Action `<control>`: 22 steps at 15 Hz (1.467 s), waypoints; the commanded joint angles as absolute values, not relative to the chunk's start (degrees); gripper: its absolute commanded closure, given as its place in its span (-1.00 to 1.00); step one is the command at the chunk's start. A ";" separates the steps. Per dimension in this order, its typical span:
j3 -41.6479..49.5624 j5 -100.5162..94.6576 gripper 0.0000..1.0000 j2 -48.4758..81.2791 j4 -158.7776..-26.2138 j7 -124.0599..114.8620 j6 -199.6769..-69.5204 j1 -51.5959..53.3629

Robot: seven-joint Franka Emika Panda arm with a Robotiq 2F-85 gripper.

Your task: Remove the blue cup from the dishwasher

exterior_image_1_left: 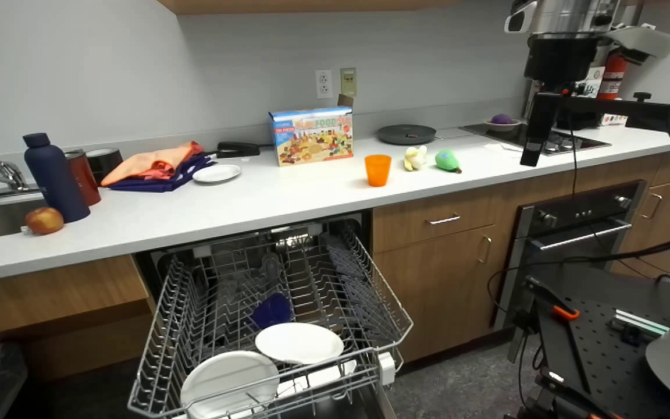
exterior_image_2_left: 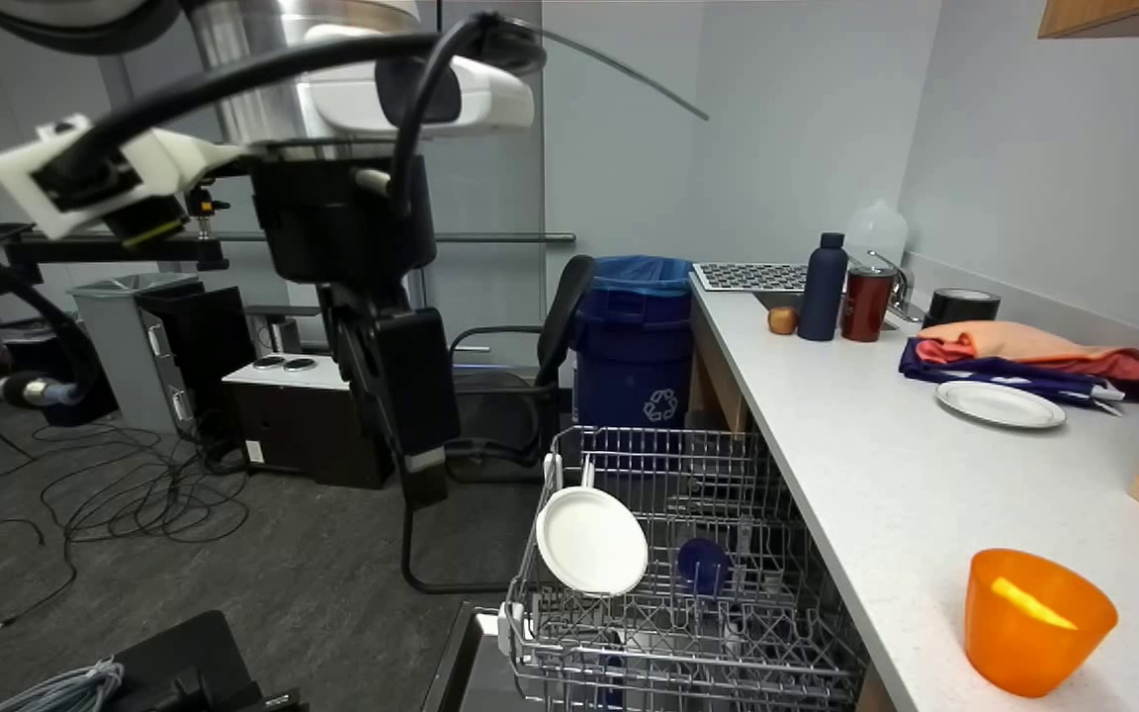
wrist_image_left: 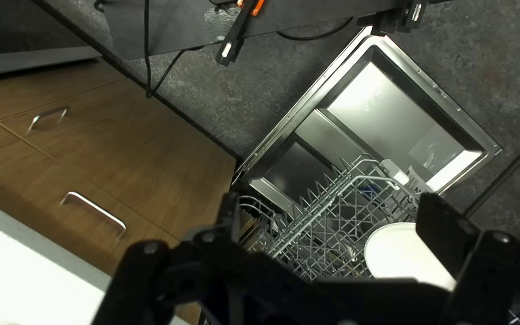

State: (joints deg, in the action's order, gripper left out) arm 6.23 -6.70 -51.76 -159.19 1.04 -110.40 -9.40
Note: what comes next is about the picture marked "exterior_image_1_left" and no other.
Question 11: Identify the orange cup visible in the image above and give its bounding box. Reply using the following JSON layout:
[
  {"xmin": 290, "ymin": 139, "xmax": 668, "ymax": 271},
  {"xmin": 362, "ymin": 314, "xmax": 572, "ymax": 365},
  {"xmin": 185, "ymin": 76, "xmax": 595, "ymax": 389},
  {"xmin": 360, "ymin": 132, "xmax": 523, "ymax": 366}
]
[{"xmin": 364, "ymin": 154, "xmax": 393, "ymax": 188}]

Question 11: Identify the dishwasher rack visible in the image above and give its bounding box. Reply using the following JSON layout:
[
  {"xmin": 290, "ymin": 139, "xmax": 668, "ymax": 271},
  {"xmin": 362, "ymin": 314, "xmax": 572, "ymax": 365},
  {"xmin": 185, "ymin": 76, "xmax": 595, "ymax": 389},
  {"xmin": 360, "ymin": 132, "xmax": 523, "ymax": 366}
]
[{"xmin": 129, "ymin": 221, "xmax": 415, "ymax": 419}]

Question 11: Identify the blue cup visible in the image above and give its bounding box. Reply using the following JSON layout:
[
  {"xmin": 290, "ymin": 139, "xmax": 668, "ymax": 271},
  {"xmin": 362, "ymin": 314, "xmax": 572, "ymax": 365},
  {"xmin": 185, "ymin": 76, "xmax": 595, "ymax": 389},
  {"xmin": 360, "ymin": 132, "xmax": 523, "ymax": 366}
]
[{"xmin": 250, "ymin": 292, "xmax": 294, "ymax": 331}]

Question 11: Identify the dishwasher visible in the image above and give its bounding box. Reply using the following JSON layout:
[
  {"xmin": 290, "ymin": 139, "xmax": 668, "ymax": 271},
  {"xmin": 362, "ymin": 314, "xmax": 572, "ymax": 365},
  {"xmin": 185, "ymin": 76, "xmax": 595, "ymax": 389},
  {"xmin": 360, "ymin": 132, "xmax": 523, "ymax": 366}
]
[{"xmin": 129, "ymin": 212, "xmax": 415, "ymax": 419}]

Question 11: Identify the black cup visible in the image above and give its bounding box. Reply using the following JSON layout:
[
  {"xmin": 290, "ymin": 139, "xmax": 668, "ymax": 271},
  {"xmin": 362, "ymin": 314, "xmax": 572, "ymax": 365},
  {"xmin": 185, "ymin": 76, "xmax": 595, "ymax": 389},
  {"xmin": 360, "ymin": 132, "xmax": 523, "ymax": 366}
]
[{"xmin": 85, "ymin": 147, "xmax": 124, "ymax": 186}]

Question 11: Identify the red fire extinguisher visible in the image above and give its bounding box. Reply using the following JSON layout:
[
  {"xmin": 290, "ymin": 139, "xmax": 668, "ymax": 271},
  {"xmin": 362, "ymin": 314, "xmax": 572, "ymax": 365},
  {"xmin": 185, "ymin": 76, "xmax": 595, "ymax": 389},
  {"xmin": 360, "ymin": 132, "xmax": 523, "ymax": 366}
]
[{"xmin": 596, "ymin": 51, "xmax": 628, "ymax": 101}]

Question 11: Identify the white bowl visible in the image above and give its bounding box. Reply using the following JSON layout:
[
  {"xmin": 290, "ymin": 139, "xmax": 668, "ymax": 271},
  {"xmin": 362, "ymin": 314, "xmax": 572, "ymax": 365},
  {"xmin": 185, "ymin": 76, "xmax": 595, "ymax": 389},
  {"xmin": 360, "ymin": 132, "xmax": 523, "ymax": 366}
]
[{"xmin": 484, "ymin": 118, "xmax": 522, "ymax": 133}]

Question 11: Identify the black cooktop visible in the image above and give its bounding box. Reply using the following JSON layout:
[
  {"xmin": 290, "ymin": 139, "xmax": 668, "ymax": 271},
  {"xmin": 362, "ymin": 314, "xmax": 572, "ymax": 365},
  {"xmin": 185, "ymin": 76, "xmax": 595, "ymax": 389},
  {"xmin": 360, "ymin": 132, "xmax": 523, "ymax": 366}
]
[{"xmin": 460, "ymin": 122, "xmax": 612, "ymax": 157}]

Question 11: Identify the green toy pear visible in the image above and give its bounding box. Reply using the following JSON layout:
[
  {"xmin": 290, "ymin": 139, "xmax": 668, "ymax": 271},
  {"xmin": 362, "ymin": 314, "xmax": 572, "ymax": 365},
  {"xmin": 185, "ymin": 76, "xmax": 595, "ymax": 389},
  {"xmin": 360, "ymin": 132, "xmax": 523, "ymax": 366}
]
[{"xmin": 434, "ymin": 148, "xmax": 463, "ymax": 175}]

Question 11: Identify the dark grey round disc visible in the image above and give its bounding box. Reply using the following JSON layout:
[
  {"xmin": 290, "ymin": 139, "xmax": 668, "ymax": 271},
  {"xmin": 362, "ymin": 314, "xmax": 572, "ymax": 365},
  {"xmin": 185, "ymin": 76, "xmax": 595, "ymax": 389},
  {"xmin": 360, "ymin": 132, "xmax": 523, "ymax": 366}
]
[{"xmin": 376, "ymin": 123, "xmax": 437, "ymax": 146}]

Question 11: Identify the yellow plush toy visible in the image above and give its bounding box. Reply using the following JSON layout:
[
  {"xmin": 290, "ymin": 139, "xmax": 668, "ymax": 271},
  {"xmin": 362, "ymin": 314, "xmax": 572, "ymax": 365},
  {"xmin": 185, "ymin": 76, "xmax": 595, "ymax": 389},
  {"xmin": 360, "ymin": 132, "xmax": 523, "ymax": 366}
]
[{"xmin": 403, "ymin": 144, "xmax": 429, "ymax": 172}]

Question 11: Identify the oven door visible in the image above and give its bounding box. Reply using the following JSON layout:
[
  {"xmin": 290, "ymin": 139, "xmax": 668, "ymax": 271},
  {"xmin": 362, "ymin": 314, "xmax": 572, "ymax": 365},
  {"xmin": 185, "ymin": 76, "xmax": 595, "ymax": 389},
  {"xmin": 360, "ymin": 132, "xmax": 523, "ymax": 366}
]
[{"xmin": 491, "ymin": 218, "xmax": 632, "ymax": 332}]

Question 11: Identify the cabinet door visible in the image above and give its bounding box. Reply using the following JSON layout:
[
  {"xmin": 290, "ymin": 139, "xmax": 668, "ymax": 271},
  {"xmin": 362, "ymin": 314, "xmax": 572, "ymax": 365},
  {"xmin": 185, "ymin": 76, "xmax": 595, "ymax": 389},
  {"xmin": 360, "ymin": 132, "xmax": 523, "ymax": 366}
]
[
  {"xmin": 610, "ymin": 173, "xmax": 670, "ymax": 280},
  {"xmin": 373, "ymin": 224, "xmax": 509, "ymax": 366}
]

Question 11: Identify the drawer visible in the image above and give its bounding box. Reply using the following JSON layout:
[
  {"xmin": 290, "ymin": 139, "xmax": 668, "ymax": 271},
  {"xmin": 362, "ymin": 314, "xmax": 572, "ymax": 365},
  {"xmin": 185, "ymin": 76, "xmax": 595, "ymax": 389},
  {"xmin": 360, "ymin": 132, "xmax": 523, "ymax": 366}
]
[{"xmin": 371, "ymin": 187, "xmax": 497, "ymax": 254}]

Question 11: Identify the orange and black clamp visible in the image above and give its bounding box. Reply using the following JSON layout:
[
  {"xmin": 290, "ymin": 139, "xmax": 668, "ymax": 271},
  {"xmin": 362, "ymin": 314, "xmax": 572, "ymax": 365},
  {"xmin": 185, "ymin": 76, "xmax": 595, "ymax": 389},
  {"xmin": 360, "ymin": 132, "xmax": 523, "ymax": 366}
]
[{"xmin": 524, "ymin": 276, "xmax": 580, "ymax": 322}]

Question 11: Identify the colourful toy food box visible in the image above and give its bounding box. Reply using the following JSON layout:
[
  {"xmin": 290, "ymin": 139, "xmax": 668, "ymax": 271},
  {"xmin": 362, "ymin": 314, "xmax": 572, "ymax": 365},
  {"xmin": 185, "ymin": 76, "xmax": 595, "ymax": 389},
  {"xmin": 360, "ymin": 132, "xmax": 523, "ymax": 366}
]
[{"xmin": 269, "ymin": 106, "xmax": 355, "ymax": 168}]

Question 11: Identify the silver bar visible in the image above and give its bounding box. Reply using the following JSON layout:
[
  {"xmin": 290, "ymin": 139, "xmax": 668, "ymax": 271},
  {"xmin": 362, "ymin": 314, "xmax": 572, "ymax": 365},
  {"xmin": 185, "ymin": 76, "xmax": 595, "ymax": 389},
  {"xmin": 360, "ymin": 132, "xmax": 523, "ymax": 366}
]
[{"xmin": 611, "ymin": 308, "xmax": 670, "ymax": 345}]

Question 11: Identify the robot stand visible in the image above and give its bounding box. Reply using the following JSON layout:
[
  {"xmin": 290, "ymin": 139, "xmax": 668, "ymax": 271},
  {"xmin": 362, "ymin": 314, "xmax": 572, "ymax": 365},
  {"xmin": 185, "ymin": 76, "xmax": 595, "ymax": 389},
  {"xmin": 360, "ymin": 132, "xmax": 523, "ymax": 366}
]
[{"xmin": 507, "ymin": 262, "xmax": 670, "ymax": 419}]

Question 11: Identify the black stapler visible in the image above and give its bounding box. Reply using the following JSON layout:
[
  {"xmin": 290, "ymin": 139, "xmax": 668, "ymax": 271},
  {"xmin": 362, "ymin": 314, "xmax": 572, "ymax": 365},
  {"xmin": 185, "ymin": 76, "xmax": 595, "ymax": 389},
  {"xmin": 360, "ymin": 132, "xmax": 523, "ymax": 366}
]
[{"xmin": 216, "ymin": 141, "xmax": 262, "ymax": 159}]

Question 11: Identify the small white plate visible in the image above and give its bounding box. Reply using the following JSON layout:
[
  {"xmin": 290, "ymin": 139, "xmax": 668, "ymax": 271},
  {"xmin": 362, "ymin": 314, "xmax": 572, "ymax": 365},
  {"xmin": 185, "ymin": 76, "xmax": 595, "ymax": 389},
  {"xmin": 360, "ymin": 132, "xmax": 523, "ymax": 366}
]
[{"xmin": 192, "ymin": 164, "xmax": 243, "ymax": 185}]

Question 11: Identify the navy cloth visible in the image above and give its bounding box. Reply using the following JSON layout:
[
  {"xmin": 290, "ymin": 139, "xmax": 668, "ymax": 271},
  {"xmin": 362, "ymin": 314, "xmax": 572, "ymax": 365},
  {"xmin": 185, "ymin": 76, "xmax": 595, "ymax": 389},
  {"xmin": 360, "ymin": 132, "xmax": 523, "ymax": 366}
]
[{"xmin": 106, "ymin": 154, "xmax": 215, "ymax": 193}]

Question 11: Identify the orange cloth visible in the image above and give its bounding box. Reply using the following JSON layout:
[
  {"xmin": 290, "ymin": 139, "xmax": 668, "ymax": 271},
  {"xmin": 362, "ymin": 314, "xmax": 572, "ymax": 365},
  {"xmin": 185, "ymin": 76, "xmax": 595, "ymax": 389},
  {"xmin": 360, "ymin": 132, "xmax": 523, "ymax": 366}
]
[{"xmin": 100, "ymin": 141, "xmax": 205, "ymax": 187}]

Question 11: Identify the red tumbler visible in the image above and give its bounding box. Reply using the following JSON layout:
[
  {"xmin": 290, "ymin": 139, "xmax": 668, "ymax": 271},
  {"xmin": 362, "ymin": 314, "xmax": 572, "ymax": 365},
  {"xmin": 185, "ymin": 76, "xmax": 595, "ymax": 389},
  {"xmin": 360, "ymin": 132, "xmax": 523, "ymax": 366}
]
[{"xmin": 65, "ymin": 149, "xmax": 102, "ymax": 207}]

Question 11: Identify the navy water bottle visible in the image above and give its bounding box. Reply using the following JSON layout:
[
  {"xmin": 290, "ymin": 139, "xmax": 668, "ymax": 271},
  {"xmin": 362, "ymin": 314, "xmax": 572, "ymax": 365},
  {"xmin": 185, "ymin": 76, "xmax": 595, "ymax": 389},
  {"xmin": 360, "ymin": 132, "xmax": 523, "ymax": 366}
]
[{"xmin": 22, "ymin": 132, "xmax": 91, "ymax": 223}]

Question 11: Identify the red apple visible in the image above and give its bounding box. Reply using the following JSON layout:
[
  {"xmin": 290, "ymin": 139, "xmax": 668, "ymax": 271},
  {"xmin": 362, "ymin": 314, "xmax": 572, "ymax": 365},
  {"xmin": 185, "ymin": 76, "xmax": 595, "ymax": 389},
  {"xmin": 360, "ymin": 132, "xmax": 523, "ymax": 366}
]
[{"xmin": 24, "ymin": 207, "xmax": 65, "ymax": 236}]

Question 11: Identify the tap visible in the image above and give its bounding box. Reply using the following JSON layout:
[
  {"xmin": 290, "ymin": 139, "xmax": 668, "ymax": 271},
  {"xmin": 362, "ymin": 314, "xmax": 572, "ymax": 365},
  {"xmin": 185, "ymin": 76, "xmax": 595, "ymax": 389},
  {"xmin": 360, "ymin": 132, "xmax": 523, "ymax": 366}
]
[{"xmin": 0, "ymin": 155, "xmax": 41, "ymax": 203}]

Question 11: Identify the oven door handle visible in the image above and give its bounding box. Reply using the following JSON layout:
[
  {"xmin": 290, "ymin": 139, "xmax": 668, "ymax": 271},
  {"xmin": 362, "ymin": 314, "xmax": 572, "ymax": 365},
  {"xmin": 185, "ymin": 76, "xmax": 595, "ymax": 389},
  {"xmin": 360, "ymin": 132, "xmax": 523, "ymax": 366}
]
[{"xmin": 535, "ymin": 221, "xmax": 633, "ymax": 251}]

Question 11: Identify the black cable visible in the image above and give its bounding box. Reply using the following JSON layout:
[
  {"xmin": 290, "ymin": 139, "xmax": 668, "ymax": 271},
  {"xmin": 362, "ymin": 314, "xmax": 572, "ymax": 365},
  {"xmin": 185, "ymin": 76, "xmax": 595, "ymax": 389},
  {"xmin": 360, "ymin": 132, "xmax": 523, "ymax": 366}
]
[{"xmin": 486, "ymin": 224, "xmax": 670, "ymax": 315}]

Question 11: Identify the white wall socket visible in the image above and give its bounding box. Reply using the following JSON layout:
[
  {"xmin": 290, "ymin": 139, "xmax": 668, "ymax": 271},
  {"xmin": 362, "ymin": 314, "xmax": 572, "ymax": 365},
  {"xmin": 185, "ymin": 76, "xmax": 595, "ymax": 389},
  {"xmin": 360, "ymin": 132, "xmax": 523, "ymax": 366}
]
[{"xmin": 315, "ymin": 69, "xmax": 334, "ymax": 100}]

